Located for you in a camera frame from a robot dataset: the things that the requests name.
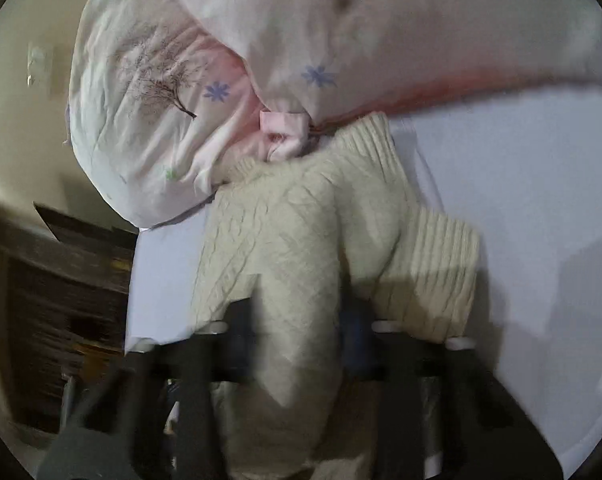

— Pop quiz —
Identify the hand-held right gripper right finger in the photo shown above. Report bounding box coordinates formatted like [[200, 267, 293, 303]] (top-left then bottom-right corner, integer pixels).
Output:
[[339, 300, 546, 480]]

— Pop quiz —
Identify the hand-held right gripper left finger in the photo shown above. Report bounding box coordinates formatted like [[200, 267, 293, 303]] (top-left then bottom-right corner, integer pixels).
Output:
[[81, 298, 258, 480]]

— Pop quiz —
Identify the cream cable-knit sweater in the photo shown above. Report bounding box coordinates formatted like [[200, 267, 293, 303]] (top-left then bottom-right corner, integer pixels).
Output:
[[165, 112, 482, 480]]

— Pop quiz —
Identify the dark wooden bedside cabinet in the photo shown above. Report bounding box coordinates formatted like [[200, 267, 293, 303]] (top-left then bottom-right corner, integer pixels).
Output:
[[0, 202, 139, 446]]

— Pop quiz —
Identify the white bed sheet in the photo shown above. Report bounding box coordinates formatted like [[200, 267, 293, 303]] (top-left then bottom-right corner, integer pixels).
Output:
[[125, 91, 602, 480]]

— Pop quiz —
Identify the pink floral quilt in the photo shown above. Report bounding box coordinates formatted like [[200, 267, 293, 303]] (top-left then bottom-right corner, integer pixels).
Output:
[[64, 0, 602, 231]]

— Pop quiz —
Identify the white wall switch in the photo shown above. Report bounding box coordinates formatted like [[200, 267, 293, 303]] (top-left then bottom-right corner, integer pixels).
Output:
[[25, 42, 49, 88]]

